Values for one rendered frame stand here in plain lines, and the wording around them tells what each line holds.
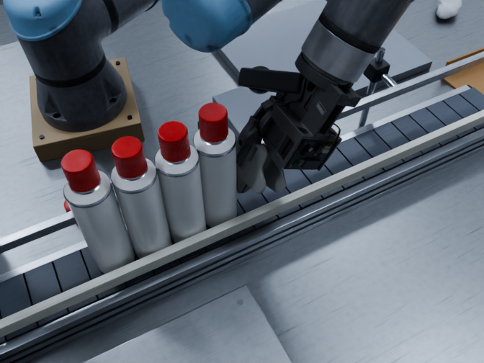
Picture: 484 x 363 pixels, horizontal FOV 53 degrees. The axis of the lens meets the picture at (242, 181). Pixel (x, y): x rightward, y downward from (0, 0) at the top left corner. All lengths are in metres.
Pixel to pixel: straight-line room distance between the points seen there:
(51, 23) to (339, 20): 0.41
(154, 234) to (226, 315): 0.14
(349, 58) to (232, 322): 0.34
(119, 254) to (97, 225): 0.07
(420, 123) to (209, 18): 0.52
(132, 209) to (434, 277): 0.44
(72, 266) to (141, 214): 0.16
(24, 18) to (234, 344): 0.52
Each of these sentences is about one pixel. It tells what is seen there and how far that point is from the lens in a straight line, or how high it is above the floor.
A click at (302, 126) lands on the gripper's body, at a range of 0.57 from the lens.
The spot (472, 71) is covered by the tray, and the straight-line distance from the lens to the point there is 1.11.
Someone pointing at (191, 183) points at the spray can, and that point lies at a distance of 0.57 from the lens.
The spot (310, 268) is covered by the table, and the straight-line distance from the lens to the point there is 0.73.
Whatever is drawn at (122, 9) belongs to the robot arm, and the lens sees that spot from 0.82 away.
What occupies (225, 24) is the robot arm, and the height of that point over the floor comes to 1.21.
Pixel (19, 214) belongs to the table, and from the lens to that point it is 0.85.
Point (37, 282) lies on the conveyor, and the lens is 0.71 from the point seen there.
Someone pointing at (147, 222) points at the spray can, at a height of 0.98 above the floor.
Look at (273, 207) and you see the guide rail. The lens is 0.68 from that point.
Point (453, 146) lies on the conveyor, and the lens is 0.87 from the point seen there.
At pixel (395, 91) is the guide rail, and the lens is 0.80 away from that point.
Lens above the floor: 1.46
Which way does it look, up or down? 51 degrees down
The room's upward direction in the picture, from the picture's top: straight up
